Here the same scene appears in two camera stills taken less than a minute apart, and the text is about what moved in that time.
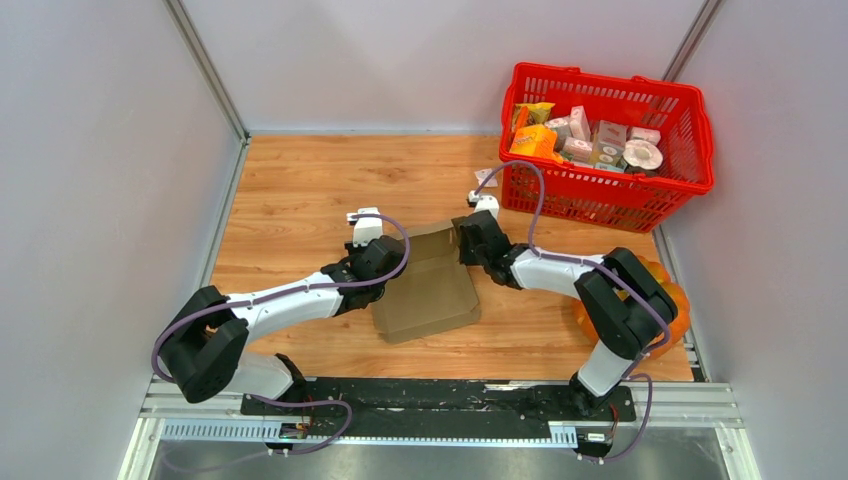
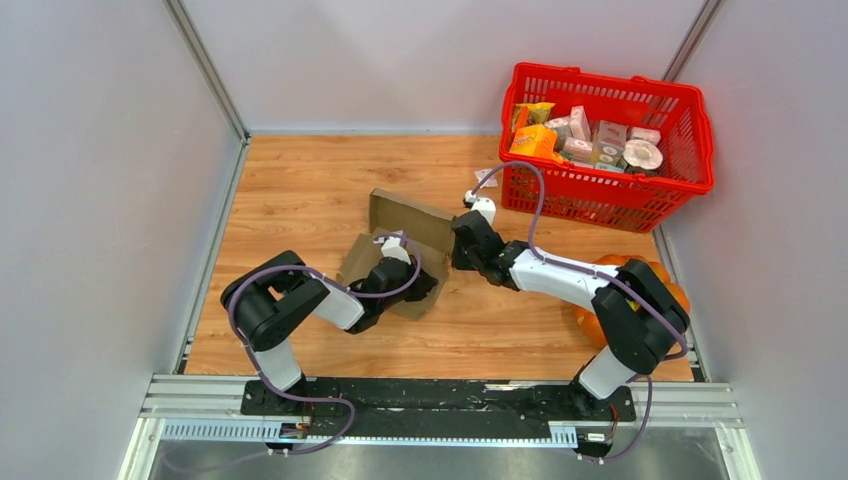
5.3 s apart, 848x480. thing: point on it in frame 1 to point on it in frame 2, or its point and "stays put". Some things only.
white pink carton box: x=579 y=124 stays put
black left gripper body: x=355 y=253 to x=414 y=294
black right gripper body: x=468 y=255 stays put
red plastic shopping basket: x=603 y=195 stays put
